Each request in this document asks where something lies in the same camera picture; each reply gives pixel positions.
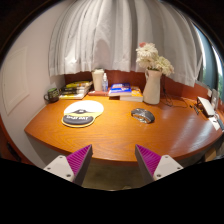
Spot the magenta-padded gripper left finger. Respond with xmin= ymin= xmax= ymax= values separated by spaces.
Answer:
xmin=43 ymin=143 xmax=94 ymax=187

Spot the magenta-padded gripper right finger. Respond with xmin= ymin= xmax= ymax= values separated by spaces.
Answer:
xmin=134 ymin=143 xmax=185 ymax=186

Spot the grey black computer mouse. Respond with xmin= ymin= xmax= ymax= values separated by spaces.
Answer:
xmin=130 ymin=107 xmax=156 ymax=125

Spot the white black round mouse pad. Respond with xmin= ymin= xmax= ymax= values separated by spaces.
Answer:
xmin=61 ymin=99 xmax=105 ymax=129

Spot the red notebook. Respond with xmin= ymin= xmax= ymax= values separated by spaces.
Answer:
xmin=87 ymin=89 xmax=110 ymax=98

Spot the yellow black book stack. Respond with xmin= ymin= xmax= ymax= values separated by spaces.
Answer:
xmin=58 ymin=80 xmax=94 ymax=101

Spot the green mug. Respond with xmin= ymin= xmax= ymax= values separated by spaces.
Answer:
xmin=43 ymin=87 xmax=60 ymax=104

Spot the white ceramic jug vase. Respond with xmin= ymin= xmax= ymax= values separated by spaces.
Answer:
xmin=142 ymin=68 xmax=163 ymax=106

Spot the clear spray bottle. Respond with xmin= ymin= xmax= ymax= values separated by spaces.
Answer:
xmin=101 ymin=72 xmax=110 ymax=93

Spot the white tumbler cup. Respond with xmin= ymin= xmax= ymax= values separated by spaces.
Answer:
xmin=91 ymin=68 xmax=106 ymax=92

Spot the white flower bouquet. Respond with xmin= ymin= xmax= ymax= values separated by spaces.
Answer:
xmin=135 ymin=41 xmax=175 ymax=78

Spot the window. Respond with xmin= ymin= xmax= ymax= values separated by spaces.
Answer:
xmin=194 ymin=26 xmax=224 ymax=101

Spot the white curtain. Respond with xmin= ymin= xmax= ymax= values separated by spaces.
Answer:
xmin=48 ymin=0 xmax=204 ymax=88

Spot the black cable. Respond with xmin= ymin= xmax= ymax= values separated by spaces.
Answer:
xmin=161 ymin=74 xmax=189 ymax=109

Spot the white wall panel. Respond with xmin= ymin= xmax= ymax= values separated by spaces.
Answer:
xmin=1 ymin=45 xmax=31 ymax=116

